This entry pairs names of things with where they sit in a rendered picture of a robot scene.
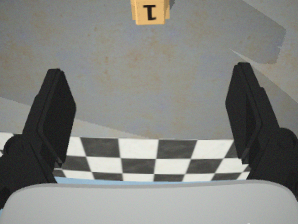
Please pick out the tan wooden number cube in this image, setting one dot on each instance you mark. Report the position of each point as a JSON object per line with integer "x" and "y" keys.
{"x": 149, "y": 12}

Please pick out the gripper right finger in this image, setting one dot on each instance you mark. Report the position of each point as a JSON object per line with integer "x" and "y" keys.
{"x": 257, "y": 135}

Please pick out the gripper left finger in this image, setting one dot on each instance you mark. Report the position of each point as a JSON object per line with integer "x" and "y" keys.
{"x": 44, "y": 141}

